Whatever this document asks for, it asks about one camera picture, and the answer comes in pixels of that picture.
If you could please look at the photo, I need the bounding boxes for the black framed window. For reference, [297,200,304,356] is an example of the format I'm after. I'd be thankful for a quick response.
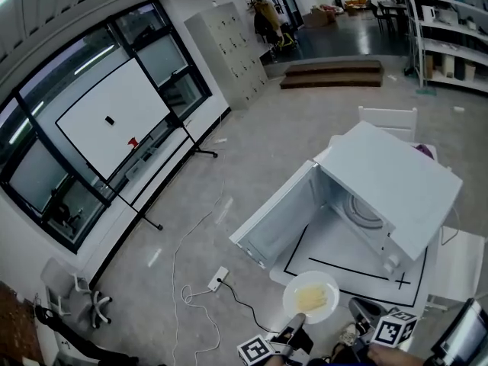
[0,0,213,254]

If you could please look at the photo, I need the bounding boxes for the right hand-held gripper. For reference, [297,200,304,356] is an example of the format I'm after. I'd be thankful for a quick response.
[348,297,419,358]

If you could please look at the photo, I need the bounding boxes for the grey locker cabinet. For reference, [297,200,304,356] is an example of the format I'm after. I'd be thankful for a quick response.
[184,1,269,110]

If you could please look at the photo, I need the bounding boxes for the white shelving rack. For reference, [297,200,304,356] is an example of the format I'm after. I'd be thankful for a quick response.
[403,0,488,91]

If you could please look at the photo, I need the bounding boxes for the white wooden chair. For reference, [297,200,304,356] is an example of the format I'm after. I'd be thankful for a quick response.
[358,105,419,143]
[429,226,488,312]

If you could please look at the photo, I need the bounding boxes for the looped white cable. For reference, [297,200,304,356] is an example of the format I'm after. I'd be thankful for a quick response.
[179,284,222,366]

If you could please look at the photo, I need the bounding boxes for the brown wooden steps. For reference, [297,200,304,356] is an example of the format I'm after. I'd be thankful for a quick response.
[279,59,384,90]

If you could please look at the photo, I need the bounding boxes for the black tablet screen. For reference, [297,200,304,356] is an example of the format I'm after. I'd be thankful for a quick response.
[430,297,488,366]

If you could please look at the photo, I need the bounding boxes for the yellow folding cart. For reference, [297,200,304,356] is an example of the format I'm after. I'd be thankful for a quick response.
[274,30,298,51]

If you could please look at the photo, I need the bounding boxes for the white microwave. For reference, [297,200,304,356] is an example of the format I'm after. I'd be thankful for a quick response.
[228,120,464,278]

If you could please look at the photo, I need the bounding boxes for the grey office chair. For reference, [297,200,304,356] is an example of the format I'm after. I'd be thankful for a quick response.
[40,257,114,329]

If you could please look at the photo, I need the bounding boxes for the long thin white cable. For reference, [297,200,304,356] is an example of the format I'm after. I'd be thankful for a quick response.
[171,173,230,361]

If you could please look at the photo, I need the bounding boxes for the white table with black tape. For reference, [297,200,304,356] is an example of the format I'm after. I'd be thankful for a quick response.
[268,134,454,314]

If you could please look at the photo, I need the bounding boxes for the whiteboard on black stand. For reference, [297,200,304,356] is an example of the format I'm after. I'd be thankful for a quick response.
[55,56,219,231]

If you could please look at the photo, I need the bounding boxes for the white round plate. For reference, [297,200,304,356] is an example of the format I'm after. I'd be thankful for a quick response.
[282,271,340,326]

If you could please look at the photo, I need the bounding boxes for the cardboard boxes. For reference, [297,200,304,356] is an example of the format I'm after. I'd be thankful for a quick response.
[304,5,336,28]

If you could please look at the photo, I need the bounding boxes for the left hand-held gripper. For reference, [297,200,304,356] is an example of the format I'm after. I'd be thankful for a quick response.
[236,312,314,366]

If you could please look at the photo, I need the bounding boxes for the black floor cable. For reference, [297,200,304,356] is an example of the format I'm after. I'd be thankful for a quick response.
[219,280,283,335]

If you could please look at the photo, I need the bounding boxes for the coat rack with coats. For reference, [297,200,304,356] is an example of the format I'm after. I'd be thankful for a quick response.
[247,0,285,47]

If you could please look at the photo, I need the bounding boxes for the person's white sneaker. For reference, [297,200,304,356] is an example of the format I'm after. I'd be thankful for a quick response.
[337,321,358,346]

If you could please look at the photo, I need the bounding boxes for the person's right forearm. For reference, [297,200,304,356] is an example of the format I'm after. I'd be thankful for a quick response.
[365,344,432,366]

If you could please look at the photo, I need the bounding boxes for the black office chair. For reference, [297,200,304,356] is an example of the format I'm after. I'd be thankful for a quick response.
[34,305,130,366]

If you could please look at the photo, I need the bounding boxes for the black dining table with chairs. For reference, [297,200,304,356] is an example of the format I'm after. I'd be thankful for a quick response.
[371,0,409,34]

